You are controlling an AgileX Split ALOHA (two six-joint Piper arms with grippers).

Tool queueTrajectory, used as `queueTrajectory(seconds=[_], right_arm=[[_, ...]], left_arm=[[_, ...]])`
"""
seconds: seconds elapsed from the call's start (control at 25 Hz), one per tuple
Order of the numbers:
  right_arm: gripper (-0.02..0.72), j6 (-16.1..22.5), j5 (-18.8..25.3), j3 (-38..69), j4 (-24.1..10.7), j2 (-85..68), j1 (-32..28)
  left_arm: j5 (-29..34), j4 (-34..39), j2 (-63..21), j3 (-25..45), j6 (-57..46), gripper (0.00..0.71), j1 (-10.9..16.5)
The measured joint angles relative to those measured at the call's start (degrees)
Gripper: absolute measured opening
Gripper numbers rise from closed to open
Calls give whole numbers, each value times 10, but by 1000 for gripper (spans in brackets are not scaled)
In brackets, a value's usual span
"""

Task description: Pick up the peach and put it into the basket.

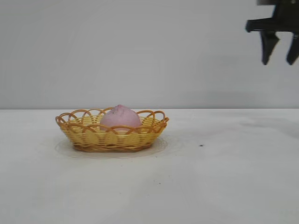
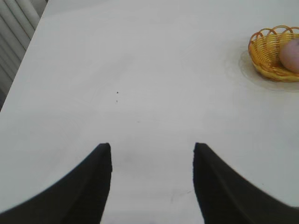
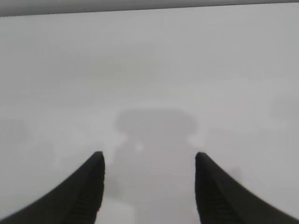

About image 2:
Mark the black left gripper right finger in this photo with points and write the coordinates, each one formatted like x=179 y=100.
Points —
x=222 y=193

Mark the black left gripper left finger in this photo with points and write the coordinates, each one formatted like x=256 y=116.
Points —
x=77 y=193

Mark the pink peach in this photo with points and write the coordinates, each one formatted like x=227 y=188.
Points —
x=290 y=54

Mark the yellow woven plastic basket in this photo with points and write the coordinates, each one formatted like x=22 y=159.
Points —
x=264 y=51

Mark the white ribbed radiator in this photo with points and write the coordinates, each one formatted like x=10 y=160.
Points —
x=12 y=30

